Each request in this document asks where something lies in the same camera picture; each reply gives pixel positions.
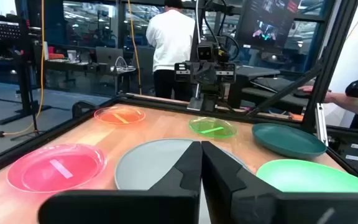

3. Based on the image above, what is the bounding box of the black tripod stand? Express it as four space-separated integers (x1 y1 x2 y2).
9 55 48 141

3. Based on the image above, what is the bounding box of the orange transparent plastic plate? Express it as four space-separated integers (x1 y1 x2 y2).
93 105 146 125

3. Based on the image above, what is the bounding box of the grey plastic plate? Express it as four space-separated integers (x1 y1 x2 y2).
114 138 254 191

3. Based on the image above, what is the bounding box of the large black monitor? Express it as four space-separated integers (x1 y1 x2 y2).
236 0 301 51

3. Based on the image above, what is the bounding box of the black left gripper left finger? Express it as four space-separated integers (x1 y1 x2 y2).
37 140 203 224

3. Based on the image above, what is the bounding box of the person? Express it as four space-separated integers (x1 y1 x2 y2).
145 0 196 102

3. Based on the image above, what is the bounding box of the grey laptop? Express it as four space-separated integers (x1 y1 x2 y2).
95 46 124 67

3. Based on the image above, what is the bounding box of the green transparent plastic plate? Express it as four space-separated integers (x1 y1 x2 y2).
188 116 238 139

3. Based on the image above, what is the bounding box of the black perforated stand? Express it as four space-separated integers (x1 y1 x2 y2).
0 14 53 126

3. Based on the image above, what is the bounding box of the pink transparent plastic plate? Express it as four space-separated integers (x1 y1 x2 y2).
6 143 108 194

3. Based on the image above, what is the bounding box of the black work desk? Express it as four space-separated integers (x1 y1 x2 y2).
44 58 137 96

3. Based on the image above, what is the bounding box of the yellow extension cable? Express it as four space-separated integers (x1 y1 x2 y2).
127 0 143 96
0 0 47 138

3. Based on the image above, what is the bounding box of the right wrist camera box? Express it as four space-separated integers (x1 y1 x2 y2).
196 41 214 62

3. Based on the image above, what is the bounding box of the dark teal plastic plate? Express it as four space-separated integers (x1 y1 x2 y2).
252 123 328 159

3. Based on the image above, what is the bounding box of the light green plastic plate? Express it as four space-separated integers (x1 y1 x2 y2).
255 159 358 194

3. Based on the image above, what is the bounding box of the black aluminium table frame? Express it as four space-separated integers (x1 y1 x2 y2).
0 0 358 184

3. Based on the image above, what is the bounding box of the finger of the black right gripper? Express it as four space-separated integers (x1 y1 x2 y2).
205 65 219 94
193 65 207 94

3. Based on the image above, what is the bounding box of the person's hand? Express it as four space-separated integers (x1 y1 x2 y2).
298 85 316 95

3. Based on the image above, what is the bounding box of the black table clamp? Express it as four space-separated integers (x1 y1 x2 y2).
71 100 96 119

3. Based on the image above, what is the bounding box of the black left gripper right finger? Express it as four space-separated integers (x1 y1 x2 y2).
201 140 358 224

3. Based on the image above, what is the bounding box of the black side desk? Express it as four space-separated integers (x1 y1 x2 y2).
227 65 312 114

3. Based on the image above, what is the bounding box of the person's forearm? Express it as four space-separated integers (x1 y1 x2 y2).
312 91 358 118

